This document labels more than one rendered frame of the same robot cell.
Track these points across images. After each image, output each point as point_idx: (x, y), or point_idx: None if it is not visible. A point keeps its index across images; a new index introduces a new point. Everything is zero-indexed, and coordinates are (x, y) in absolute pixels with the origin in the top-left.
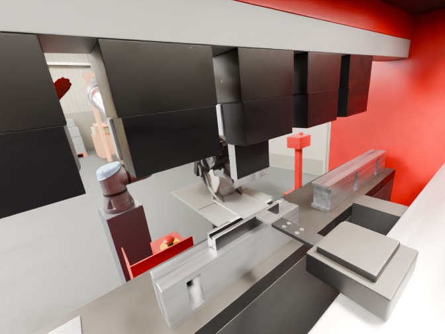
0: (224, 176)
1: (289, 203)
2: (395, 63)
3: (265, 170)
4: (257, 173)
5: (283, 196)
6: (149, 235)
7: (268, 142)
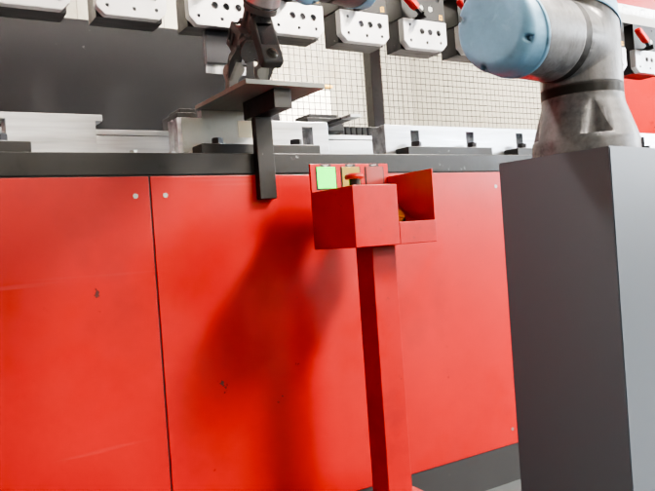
0: (243, 72)
1: (172, 121)
2: None
3: (208, 67)
4: (217, 68)
5: (120, 152)
6: (508, 290)
7: (202, 38)
